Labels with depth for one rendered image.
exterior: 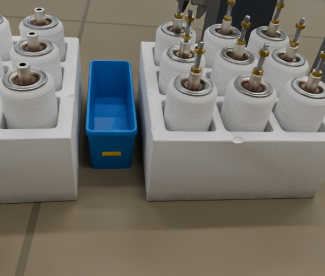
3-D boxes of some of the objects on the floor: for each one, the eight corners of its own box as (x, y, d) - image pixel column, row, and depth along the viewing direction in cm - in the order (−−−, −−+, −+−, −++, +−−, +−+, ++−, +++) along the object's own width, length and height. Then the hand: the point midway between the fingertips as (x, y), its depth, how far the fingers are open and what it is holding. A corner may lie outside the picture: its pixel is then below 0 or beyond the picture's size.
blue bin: (91, 96, 103) (89, 59, 95) (129, 96, 105) (130, 60, 97) (87, 171, 81) (85, 132, 73) (135, 170, 83) (137, 132, 75)
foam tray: (-63, 94, 97) (-88, 32, 85) (82, 94, 103) (79, 36, 91) (-131, 210, 68) (-181, 142, 56) (77, 201, 75) (70, 137, 63)
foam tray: (137, 97, 105) (140, 40, 93) (262, 99, 111) (280, 46, 99) (146, 201, 76) (153, 140, 64) (314, 198, 82) (349, 141, 70)
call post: (290, 116, 105) (333, 14, 85) (312, 116, 106) (360, 16, 86) (298, 132, 100) (347, 27, 79) (321, 132, 101) (376, 28, 80)
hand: (193, 7), depth 69 cm, fingers open, 3 cm apart
